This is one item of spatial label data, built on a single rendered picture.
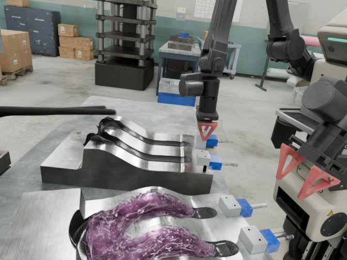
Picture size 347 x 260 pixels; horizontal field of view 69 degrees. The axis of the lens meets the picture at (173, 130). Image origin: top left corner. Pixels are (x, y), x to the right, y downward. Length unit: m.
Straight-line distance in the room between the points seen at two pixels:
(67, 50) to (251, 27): 4.83
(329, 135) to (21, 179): 0.81
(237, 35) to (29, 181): 6.78
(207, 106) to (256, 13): 6.60
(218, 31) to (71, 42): 6.81
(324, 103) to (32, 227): 0.56
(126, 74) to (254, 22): 3.91
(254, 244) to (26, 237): 0.43
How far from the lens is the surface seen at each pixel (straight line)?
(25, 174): 0.91
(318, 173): 0.54
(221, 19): 0.81
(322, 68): 0.95
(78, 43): 7.43
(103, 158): 0.75
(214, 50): 0.78
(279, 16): 0.95
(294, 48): 0.96
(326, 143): 0.56
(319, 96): 0.52
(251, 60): 7.42
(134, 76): 4.73
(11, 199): 0.82
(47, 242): 0.53
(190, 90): 0.76
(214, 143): 0.88
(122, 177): 0.77
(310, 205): 0.97
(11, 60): 5.23
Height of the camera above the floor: 1.29
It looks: 24 degrees down
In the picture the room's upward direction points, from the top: 7 degrees clockwise
